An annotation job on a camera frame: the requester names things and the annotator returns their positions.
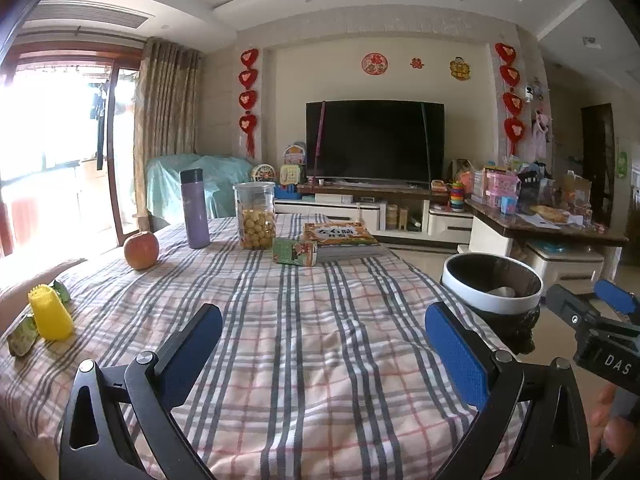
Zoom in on black television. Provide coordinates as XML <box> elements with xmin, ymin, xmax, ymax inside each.
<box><xmin>305</xmin><ymin>101</ymin><xmax>446</xmax><ymax>184</ymax></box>

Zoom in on colourful toy house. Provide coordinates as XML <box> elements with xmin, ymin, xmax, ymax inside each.
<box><xmin>282</xmin><ymin>142</ymin><xmax>307</xmax><ymax>186</ymax></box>

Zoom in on clear jar of cookies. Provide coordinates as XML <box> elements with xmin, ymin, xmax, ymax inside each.
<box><xmin>233</xmin><ymin>181</ymin><xmax>277</xmax><ymax>251</ymax></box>

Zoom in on round red wall decoration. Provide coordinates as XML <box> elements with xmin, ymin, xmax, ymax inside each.
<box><xmin>361</xmin><ymin>52</ymin><xmax>388</xmax><ymax>76</ymax></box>

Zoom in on snack box with pictures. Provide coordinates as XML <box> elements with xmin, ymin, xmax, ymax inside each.
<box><xmin>303</xmin><ymin>221</ymin><xmax>379</xmax><ymax>249</ymax></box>

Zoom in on flat yellow printed box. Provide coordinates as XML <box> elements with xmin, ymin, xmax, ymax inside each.
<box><xmin>530</xmin><ymin>204</ymin><xmax>571</xmax><ymax>225</ymax></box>

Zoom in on purple thermos bottle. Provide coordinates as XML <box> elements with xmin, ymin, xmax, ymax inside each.
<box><xmin>179</xmin><ymin>168</ymin><xmax>211</xmax><ymax>249</ymax></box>

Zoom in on large green snack packet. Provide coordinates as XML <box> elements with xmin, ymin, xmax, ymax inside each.
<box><xmin>9</xmin><ymin>314</ymin><xmax>41</xmax><ymax>357</ymax></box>

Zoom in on beige curtain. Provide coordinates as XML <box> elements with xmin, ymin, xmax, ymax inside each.
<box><xmin>131</xmin><ymin>37</ymin><xmax>203</xmax><ymax>233</ymax></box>

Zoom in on red heart wall hanging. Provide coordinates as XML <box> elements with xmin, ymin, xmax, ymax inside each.
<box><xmin>495</xmin><ymin>42</ymin><xmax>528</xmax><ymax>156</ymax></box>
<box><xmin>239</xmin><ymin>48</ymin><xmax>261</xmax><ymax>158</ymax></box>

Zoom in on person's right hand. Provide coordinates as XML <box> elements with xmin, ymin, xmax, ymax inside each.
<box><xmin>589</xmin><ymin>385</ymin><xmax>640</xmax><ymax>461</ymax></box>

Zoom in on white brown television stand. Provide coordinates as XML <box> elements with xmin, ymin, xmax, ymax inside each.
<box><xmin>272</xmin><ymin>182</ymin><xmax>476</xmax><ymax>248</ymax></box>

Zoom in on teal covered sofa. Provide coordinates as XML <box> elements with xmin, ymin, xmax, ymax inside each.
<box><xmin>145</xmin><ymin>154</ymin><xmax>256</xmax><ymax>221</ymax></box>

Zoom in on orange red apple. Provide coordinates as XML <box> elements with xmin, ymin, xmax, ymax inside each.
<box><xmin>124</xmin><ymin>230</ymin><xmax>160</xmax><ymax>271</ymax></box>

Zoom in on pink toy box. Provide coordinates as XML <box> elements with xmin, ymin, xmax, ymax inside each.
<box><xmin>485</xmin><ymin>169</ymin><xmax>522</xmax><ymax>208</ymax></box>

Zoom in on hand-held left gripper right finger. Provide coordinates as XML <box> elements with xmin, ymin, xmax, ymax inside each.
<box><xmin>424</xmin><ymin>301</ymin><xmax>592</xmax><ymax>480</ymax></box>

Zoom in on small green red box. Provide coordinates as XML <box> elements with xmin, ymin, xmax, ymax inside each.
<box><xmin>272</xmin><ymin>237</ymin><xmax>318</xmax><ymax>266</ymax></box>

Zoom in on pink wall hanging doll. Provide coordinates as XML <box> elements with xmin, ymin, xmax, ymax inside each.
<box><xmin>532</xmin><ymin>107</ymin><xmax>551</xmax><ymax>156</ymax></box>

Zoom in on dark hanging clothes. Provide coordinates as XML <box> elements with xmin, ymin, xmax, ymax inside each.
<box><xmin>90</xmin><ymin>82</ymin><xmax>108</xmax><ymax>171</ymax></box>

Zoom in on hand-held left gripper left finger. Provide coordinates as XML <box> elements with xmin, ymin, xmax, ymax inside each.
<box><xmin>59</xmin><ymin>303</ymin><xmax>223</xmax><ymax>480</ymax></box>

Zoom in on white black trash bin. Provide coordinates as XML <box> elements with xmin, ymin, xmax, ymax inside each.
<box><xmin>440</xmin><ymin>253</ymin><xmax>543</xmax><ymax>343</ymax></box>

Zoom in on dark wooden door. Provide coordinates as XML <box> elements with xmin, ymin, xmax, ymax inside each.
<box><xmin>581</xmin><ymin>103</ymin><xmax>616</xmax><ymax>221</ymax></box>

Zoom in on beige sofa cushion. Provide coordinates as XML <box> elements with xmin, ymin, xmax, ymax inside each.
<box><xmin>0</xmin><ymin>257</ymin><xmax>86</xmax><ymax>313</ymax></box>

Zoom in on colourful stacking ring toy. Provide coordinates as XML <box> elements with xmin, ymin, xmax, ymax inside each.
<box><xmin>446</xmin><ymin>181</ymin><xmax>466</xmax><ymax>212</ymax></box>

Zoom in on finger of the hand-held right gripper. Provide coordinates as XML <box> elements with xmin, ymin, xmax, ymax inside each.
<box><xmin>545</xmin><ymin>284</ymin><xmax>608</xmax><ymax>333</ymax></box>
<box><xmin>594</xmin><ymin>279</ymin><xmax>640</xmax><ymax>318</ymax></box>

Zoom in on marble top side table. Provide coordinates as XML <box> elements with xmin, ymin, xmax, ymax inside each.
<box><xmin>465</xmin><ymin>195</ymin><xmax>628</xmax><ymax>306</ymax></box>

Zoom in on wooden frame glass door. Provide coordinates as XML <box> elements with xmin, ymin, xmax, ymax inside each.
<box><xmin>0</xmin><ymin>42</ymin><xmax>146</xmax><ymax>261</ymax></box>

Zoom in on yellow plastic cup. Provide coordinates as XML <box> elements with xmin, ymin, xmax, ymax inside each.
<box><xmin>28</xmin><ymin>284</ymin><xmax>75</xmax><ymax>342</ymax></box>

